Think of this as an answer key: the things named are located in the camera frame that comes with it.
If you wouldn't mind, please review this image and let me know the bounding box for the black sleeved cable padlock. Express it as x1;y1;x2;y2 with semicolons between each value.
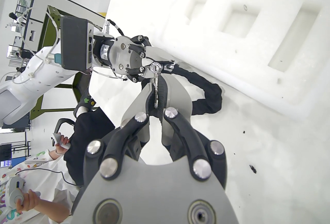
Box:
141;61;223;117

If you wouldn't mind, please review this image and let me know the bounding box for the small silver key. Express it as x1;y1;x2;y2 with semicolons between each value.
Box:
152;73;161;109

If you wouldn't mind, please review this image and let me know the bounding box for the black banded cable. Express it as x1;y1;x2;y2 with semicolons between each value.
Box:
106;19;125;37

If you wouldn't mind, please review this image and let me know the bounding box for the thin white cable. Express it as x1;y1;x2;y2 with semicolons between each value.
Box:
19;6;64;81

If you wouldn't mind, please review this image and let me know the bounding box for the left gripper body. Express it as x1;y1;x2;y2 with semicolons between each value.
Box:
93;35;146;80

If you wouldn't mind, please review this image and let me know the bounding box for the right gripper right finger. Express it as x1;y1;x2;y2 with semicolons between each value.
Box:
156;74;228;190

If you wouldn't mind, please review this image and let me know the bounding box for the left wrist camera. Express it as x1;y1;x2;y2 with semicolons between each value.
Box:
60;16;95;73

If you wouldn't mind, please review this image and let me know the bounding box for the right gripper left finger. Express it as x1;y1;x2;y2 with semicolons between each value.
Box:
83;82;158;179

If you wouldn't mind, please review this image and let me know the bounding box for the dark monitor screen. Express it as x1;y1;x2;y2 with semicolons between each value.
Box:
0;144;13;168

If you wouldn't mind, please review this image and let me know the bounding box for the person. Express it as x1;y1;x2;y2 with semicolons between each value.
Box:
8;12;24;30
0;95;116;224

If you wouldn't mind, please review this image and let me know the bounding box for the white partition panel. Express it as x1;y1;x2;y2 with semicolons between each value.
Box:
24;0;106;52

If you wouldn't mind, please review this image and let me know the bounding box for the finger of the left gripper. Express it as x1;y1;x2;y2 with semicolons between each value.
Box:
128;35;176;64
125;65;155;84

